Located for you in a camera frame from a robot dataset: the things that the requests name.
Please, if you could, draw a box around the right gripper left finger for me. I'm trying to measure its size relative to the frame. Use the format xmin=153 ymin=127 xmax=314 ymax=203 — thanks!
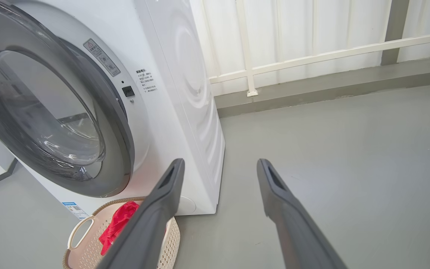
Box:
xmin=96 ymin=158 xmax=186 ymax=269

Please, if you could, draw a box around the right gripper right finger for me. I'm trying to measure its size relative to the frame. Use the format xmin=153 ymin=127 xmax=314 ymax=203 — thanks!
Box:
xmin=256 ymin=158 xmax=348 ymax=269

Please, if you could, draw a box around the red garment with white trim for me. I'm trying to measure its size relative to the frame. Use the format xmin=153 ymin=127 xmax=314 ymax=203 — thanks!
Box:
xmin=99 ymin=201 xmax=140 ymax=256

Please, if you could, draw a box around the black glass washing machine door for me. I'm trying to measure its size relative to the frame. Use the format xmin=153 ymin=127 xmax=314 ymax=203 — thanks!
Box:
xmin=0 ymin=0 xmax=135 ymax=198

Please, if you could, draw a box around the cream perforated laundry basket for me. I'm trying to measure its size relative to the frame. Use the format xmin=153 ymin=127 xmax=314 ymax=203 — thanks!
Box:
xmin=62 ymin=197 xmax=181 ymax=269

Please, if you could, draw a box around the white washing machine body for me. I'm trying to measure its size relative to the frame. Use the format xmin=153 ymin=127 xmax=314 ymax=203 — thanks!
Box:
xmin=12 ymin=0 xmax=226 ymax=221

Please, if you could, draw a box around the round white filter cover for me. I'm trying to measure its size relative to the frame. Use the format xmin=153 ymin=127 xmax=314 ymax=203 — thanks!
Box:
xmin=176 ymin=195 xmax=197 ymax=216

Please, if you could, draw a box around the blue energy label sticker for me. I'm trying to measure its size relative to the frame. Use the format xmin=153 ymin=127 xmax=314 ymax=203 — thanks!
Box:
xmin=61 ymin=202 xmax=88 ymax=220

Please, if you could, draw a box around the grey concrete curb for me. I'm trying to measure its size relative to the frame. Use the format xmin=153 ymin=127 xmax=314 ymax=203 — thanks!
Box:
xmin=215 ymin=58 xmax=430 ymax=118

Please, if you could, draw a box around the grey warning sticker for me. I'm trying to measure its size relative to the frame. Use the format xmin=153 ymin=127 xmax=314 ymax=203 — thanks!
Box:
xmin=83 ymin=38 xmax=121 ymax=77

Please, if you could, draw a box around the white metal railing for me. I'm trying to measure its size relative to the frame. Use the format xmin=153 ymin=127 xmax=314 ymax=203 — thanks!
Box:
xmin=200 ymin=0 xmax=430 ymax=98

